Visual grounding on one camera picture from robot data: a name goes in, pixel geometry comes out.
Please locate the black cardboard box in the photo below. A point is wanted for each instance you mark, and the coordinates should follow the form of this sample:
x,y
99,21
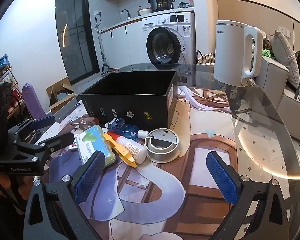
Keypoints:
x,y
130,105

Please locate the black pressure cooker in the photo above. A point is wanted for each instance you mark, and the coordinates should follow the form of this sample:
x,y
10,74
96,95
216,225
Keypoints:
x,y
162,2

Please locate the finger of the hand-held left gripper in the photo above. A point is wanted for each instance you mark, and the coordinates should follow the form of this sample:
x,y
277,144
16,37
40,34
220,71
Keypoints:
x,y
62,138
43,122

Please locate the blue faceted bottle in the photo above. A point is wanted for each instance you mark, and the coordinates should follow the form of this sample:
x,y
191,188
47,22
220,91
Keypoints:
x,y
131,131
115,123

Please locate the crumpled dark cloth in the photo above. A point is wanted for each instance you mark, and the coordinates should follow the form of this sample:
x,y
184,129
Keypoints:
x,y
184,5

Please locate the wooden shoe rack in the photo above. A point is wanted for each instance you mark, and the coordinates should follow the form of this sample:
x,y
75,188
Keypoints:
x,y
11,80

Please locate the printed table mat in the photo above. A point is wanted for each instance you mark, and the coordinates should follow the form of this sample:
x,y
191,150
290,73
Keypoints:
x,y
202,140

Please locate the beige wall switch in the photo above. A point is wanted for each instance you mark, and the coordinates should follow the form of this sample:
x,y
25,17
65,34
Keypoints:
x,y
285,31

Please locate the white wall socket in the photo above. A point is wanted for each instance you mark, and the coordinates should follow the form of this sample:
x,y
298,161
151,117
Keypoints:
x,y
97,12

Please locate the brown cardboard box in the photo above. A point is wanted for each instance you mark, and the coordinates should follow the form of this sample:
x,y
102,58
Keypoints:
x,y
56,92

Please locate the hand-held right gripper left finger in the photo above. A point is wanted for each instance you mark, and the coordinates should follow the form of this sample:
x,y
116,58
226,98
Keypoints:
x,y
90,177

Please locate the white washing machine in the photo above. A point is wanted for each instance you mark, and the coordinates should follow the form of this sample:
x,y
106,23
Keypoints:
x,y
165,22

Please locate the red shoes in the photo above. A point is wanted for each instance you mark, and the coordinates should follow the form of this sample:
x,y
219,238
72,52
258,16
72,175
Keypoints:
x,y
15,96

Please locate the person's left hand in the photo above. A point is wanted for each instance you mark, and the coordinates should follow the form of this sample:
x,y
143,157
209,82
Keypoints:
x,y
2,182

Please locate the yellow plastic clip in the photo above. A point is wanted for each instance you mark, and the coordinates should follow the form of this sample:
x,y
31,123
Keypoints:
x,y
123,155

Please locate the grey mop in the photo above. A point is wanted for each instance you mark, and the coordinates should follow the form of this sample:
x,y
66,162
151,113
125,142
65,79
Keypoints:
x,y
101,50

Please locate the green and white packet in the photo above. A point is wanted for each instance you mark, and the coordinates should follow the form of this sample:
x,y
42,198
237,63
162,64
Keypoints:
x,y
95,140

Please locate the white bowl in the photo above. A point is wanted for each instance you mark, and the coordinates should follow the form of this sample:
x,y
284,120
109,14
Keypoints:
x,y
145,11

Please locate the blue shoes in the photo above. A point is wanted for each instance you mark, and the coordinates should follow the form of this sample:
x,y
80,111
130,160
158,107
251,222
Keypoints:
x,y
1,62

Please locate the green cloth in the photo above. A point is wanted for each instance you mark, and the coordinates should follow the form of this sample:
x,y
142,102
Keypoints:
x,y
267,52

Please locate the white bottle with red cap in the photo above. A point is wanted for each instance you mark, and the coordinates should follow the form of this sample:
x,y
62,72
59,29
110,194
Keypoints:
x,y
133,150

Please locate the chrome faucet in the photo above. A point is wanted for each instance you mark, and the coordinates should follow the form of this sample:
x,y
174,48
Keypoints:
x,y
126,11

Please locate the white counter cabinet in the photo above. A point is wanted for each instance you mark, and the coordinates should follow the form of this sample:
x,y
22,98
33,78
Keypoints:
x,y
120,45

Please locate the grey sofa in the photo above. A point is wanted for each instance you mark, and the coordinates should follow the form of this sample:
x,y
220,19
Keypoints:
x,y
295,115

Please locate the white electric kettle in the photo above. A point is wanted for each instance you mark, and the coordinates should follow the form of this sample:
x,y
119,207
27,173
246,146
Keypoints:
x,y
230,55

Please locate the grey pillow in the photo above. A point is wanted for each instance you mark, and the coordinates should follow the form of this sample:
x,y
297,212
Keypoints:
x,y
285,57

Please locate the white remote control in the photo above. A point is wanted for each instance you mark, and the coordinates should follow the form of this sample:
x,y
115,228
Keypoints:
x,y
75,146

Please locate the round grey device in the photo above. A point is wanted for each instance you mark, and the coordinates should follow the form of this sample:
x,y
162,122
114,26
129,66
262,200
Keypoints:
x,y
162,140

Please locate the black framed glass door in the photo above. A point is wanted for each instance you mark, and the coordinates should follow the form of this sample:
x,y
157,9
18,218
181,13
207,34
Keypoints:
x,y
75,35

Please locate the purple mat bag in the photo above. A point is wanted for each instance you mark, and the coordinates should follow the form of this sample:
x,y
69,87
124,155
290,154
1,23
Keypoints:
x,y
32,102

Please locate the wicker basket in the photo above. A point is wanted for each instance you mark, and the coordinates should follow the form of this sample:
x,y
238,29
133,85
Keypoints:
x,y
206,58

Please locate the brown glass bottle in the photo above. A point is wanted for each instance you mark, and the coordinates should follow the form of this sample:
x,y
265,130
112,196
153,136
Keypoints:
x,y
88,124

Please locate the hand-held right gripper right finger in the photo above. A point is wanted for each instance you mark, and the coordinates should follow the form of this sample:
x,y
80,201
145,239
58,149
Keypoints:
x,y
222,177

